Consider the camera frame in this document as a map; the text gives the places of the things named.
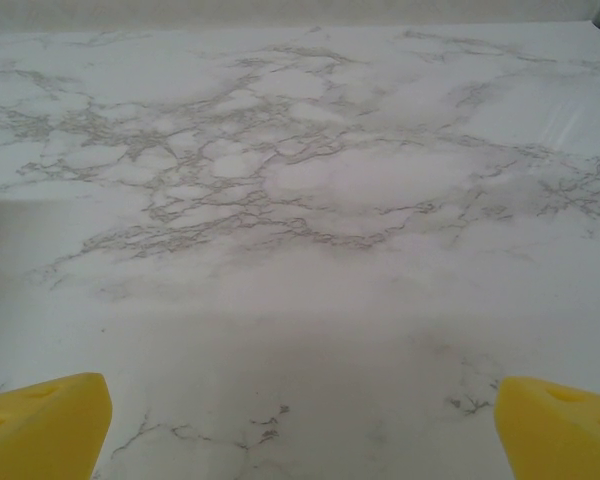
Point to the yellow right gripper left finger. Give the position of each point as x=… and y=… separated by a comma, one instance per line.
x=45, y=430

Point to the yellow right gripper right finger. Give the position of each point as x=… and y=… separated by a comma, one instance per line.
x=555, y=435

